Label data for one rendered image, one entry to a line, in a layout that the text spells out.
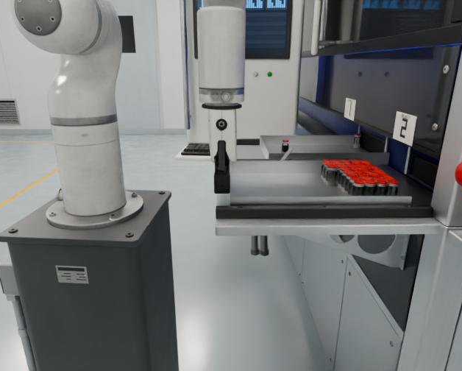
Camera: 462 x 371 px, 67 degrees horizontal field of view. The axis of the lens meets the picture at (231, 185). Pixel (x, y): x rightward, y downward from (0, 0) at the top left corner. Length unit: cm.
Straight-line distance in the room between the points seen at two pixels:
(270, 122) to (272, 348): 98
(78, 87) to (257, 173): 47
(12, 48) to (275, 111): 585
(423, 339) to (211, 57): 67
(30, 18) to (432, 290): 81
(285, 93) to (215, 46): 96
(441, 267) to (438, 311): 10
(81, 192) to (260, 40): 106
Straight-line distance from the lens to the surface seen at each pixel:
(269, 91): 156
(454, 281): 78
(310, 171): 92
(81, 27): 64
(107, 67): 74
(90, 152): 69
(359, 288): 111
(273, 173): 91
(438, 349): 87
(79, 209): 73
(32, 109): 697
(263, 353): 163
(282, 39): 155
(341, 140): 129
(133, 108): 633
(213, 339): 169
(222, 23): 63
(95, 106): 68
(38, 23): 63
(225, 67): 62
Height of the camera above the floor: 115
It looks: 19 degrees down
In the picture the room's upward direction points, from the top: straight up
